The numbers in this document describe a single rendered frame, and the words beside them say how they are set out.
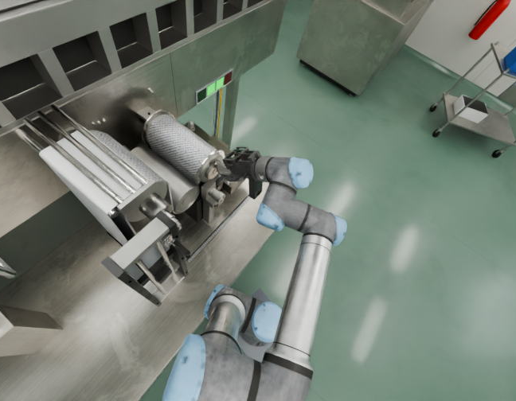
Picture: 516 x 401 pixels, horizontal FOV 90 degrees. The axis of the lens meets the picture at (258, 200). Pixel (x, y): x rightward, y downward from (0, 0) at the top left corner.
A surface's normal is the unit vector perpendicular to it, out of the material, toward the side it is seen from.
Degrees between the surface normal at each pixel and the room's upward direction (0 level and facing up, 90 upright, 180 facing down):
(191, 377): 3
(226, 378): 21
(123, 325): 0
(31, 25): 90
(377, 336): 0
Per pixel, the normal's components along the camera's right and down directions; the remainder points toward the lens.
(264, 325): 0.30, -0.41
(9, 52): 0.79, 0.60
